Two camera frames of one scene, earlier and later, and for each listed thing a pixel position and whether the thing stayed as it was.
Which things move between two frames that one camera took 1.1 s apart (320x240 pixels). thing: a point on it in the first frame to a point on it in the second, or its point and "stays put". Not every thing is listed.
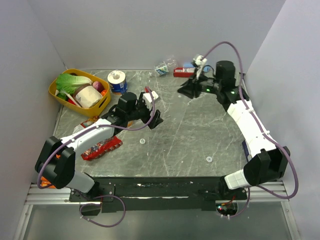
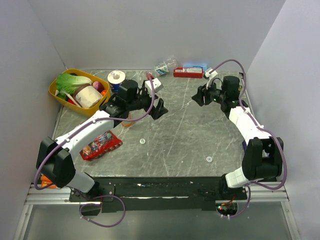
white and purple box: (247, 150) stays put
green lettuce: (66, 84) stays put
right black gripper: (188, 88) to (198, 97)
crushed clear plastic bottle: (163, 68) stays put
